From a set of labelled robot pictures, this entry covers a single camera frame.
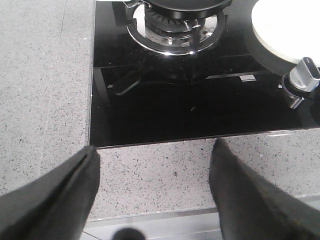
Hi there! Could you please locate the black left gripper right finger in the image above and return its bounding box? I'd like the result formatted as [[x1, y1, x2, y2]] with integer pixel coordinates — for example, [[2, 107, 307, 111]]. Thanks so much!
[[208, 138, 320, 240]]

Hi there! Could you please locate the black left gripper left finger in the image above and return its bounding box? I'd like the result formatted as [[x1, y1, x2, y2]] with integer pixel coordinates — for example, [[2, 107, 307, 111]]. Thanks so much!
[[0, 146, 100, 240]]

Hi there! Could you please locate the white ceramic plate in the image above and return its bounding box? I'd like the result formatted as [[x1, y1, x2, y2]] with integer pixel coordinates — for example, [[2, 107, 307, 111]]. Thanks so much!
[[251, 0, 320, 67]]

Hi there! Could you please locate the black frying pan mint handle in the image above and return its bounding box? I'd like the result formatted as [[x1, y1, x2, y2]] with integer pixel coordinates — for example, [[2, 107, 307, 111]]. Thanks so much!
[[122, 0, 232, 20]]

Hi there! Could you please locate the silver stove knob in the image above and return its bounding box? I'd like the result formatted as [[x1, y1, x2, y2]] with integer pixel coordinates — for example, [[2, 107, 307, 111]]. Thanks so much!
[[281, 57, 320, 99]]

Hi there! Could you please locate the black glass gas hob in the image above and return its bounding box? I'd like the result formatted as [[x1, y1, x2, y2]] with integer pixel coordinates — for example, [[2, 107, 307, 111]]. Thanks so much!
[[89, 0, 320, 148]]

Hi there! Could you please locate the black burner with pot support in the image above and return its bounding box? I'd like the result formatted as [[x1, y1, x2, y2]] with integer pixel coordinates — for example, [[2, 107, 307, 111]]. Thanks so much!
[[111, 0, 227, 56]]

